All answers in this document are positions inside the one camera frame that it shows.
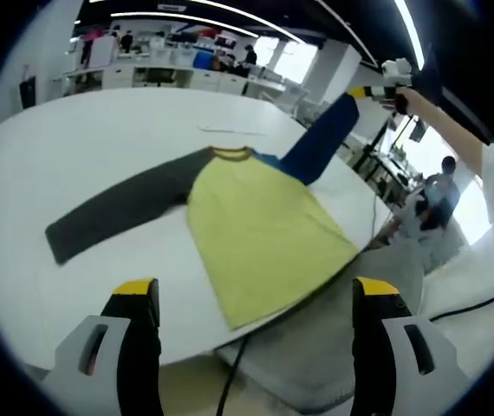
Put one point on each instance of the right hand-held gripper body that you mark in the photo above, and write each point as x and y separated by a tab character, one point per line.
396	73

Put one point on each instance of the white counter row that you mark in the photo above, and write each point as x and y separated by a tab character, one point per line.
203	80

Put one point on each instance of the person's white shirt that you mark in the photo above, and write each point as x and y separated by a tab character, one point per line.
489	260

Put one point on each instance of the yellow garment blue grey sleeves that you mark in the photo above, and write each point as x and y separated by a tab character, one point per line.
255	225

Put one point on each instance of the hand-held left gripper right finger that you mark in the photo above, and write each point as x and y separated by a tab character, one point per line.
390	368

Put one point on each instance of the ceiling light strip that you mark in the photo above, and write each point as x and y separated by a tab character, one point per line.
264	19
186	18
411	32

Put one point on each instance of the black mounted monitor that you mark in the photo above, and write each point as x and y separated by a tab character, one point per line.
418	130

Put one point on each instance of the white standing panel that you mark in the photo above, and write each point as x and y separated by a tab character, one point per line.
104	51

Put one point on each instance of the person's right hand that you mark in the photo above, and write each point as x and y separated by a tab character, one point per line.
403	102

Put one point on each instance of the black office chair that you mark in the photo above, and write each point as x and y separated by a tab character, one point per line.
160	77

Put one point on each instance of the black waste bin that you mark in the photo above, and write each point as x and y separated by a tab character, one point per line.
27	92

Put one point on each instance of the black tripod stand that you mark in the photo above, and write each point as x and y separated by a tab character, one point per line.
375	147

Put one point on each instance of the blue plastic crate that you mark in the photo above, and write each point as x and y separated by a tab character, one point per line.
202	59

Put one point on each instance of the white square pillar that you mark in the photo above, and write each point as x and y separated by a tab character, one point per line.
333	69

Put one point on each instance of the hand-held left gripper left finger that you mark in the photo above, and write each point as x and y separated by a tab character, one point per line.
99	368

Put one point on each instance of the white flat perforated strip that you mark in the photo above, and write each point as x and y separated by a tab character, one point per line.
229	129

